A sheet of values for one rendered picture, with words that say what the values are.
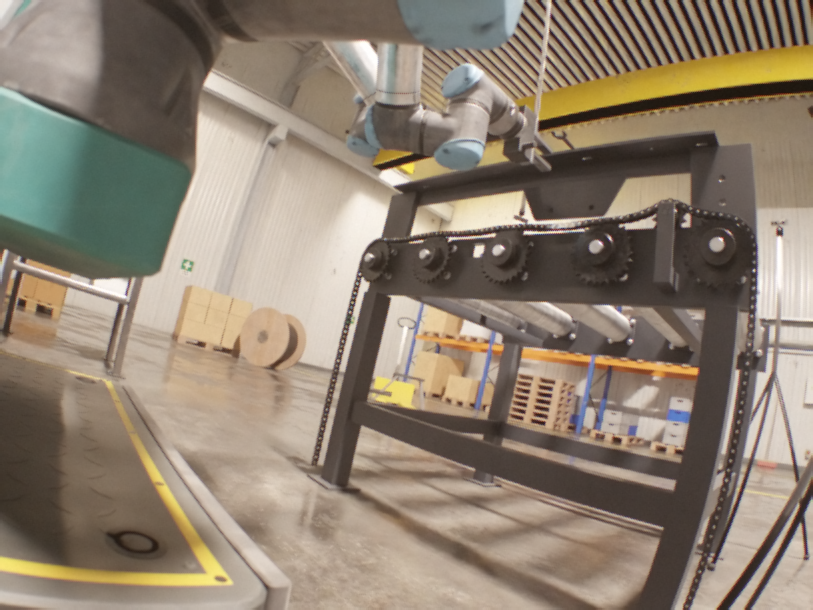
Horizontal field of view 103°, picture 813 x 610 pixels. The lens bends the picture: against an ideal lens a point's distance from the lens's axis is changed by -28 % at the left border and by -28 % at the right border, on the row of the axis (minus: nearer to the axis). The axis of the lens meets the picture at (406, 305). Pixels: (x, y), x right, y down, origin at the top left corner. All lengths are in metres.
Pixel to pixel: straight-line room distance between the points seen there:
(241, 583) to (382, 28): 0.34
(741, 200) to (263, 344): 7.22
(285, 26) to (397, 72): 0.58
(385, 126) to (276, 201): 11.20
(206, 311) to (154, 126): 8.10
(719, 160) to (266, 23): 1.07
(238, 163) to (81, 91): 11.59
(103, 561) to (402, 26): 0.35
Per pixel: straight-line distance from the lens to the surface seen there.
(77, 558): 0.30
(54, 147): 0.24
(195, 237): 11.18
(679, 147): 1.25
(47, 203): 0.23
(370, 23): 0.27
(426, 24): 0.26
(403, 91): 0.87
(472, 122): 0.88
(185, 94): 0.30
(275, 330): 7.57
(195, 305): 8.29
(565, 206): 1.32
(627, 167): 1.30
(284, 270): 11.99
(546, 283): 1.23
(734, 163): 1.20
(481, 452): 1.24
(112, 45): 0.27
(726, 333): 1.02
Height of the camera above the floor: 0.48
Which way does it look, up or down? 8 degrees up
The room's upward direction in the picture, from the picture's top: 13 degrees clockwise
